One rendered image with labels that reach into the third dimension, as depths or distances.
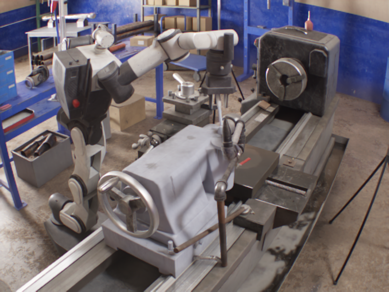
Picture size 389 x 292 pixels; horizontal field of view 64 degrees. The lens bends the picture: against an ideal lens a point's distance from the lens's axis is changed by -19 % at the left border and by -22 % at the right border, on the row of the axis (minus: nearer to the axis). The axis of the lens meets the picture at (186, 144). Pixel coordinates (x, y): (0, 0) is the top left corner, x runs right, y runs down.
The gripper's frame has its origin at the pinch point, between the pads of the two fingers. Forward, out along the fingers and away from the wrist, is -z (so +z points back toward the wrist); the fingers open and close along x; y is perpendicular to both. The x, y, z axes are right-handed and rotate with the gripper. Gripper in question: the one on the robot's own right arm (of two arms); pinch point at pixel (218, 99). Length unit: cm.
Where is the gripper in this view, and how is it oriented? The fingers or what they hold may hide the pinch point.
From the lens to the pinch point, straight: 136.4
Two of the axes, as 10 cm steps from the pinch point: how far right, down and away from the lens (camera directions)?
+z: 0.0, -8.8, -4.7
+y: 1.6, 4.6, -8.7
